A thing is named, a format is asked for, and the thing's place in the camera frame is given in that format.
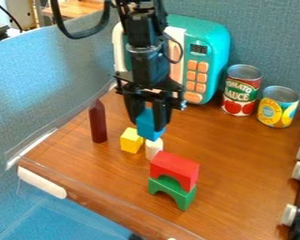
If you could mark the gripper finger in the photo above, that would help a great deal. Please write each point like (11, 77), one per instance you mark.
(134, 108)
(162, 114)

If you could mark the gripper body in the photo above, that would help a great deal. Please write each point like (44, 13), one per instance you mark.
(148, 70)

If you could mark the blue cube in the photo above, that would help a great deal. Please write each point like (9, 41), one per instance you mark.
(148, 125)

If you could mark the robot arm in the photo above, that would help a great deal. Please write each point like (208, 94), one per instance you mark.
(142, 22)

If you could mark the yellow cube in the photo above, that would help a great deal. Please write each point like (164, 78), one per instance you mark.
(130, 140)

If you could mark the red arch block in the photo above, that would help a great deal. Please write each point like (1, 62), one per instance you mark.
(175, 168)

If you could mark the green arch block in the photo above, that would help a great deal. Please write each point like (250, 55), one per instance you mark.
(173, 192)

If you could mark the white cylinder block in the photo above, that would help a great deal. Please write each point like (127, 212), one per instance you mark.
(153, 148)

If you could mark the dark red pointed block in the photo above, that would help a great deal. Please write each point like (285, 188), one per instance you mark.
(98, 122)

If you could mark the toy microwave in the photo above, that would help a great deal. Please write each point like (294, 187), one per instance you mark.
(198, 59)

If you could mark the red tomato sauce can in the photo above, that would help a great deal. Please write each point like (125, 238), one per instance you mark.
(241, 90)

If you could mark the yellow can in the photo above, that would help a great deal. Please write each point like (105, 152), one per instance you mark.
(277, 107)

